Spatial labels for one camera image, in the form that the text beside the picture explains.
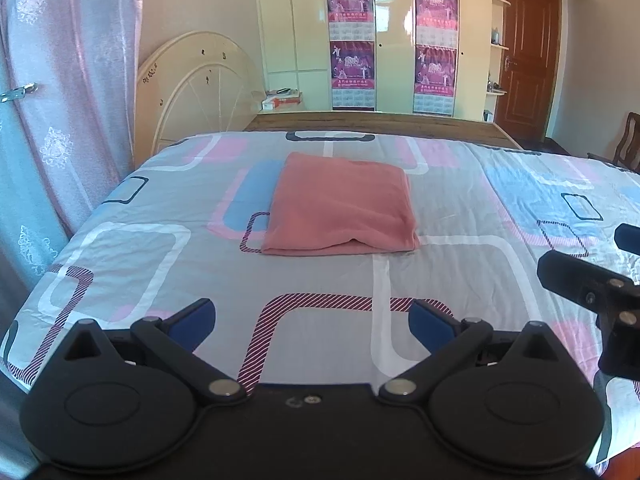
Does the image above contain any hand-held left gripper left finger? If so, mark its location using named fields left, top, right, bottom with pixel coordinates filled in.
left=60, top=298, right=248, bottom=404

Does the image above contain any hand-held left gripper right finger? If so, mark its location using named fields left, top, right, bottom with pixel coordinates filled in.
left=378, top=300, right=568, bottom=403

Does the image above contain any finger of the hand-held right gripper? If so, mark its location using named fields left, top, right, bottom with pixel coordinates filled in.
left=614, top=223, right=640, bottom=257
left=537, top=250, right=640, bottom=332

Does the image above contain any pink sweater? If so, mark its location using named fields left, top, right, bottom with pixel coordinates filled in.
left=261, top=151, right=421, bottom=257

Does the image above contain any dark wooden chair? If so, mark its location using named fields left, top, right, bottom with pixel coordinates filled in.
left=587, top=112, right=640, bottom=174

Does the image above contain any printed bedsheet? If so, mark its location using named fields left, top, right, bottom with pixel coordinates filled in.
left=0, top=130, right=640, bottom=467

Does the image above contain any brown wooden door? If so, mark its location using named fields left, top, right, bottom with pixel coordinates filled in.
left=495, top=0, right=562, bottom=143

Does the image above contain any round cream headboard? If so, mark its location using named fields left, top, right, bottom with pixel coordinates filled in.
left=135, top=31, right=267, bottom=157

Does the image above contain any cream corner shelf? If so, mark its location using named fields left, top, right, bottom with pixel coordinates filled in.
left=482, top=0, right=512, bottom=124

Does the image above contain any stack of flat boxes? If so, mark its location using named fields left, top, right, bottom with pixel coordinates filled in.
left=260, top=87, right=304, bottom=113

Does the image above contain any metal curtain hook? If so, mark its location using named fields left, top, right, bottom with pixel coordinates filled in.
left=0, top=82, right=39, bottom=105

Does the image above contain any pink sheer curtain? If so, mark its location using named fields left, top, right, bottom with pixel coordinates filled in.
left=0, top=0, right=146, bottom=376

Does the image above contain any cream wardrobe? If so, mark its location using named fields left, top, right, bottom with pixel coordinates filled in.
left=254, top=0, right=593, bottom=116

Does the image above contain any wooden bed frame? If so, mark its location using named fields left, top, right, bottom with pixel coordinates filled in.
left=243, top=111, right=525, bottom=151

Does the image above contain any purple wall poster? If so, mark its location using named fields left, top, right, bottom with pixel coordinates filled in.
left=330, top=41, right=377, bottom=111
left=326, top=0, right=375, bottom=42
left=414, top=0, right=459, bottom=49
left=413, top=45, right=457, bottom=115

